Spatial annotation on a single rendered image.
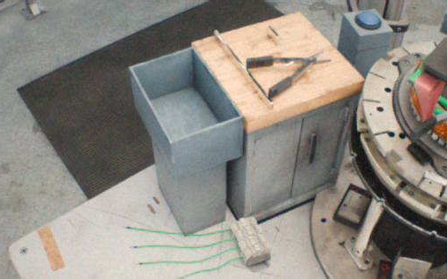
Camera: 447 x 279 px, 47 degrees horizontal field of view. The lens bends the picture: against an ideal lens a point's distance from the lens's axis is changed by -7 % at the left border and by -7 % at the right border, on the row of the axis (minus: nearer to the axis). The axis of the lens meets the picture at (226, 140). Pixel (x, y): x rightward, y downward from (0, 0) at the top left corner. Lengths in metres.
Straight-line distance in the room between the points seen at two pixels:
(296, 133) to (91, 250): 0.41
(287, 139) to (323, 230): 0.20
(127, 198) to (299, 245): 0.32
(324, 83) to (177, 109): 0.24
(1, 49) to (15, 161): 0.75
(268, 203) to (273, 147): 0.15
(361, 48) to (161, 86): 0.36
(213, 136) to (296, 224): 0.30
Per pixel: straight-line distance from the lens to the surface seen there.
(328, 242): 0.95
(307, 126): 0.85
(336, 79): 0.82
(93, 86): 2.39
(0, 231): 2.04
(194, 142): 0.74
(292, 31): 0.90
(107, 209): 1.02
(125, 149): 2.12
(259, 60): 0.79
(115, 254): 0.97
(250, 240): 0.92
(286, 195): 0.97
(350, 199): 0.97
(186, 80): 0.90
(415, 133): 0.62
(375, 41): 1.00
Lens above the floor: 1.61
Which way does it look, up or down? 49 degrees down
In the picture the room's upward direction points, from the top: 1 degrees clockwise
